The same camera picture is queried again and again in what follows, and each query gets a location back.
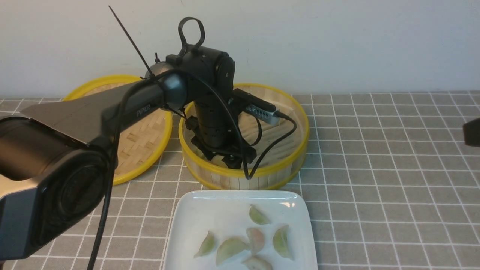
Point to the pink dumpling plate bottom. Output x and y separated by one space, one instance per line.
257 263

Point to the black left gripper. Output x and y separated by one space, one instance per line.
215 135

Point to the pink dumpling on plate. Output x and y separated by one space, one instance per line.
257 240

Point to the large green dumpling plate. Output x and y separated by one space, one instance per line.
229 248

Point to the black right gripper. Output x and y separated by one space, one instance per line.
471 133

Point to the green dumpling plate right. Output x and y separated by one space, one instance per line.
280 242

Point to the bamboo steamer basket yellow rim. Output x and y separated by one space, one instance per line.
279 166

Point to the grey checked tablecloth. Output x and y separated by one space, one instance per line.
387 180

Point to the green dumpling plate left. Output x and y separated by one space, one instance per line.
207 246

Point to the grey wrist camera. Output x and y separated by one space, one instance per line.
262 110

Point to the bamboo steamer lid yellow rim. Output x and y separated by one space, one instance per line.
140 145

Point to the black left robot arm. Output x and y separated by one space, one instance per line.
57 159

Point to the green dumpling plate top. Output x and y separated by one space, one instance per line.
258 217

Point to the black cable tie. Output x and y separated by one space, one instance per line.
131 39

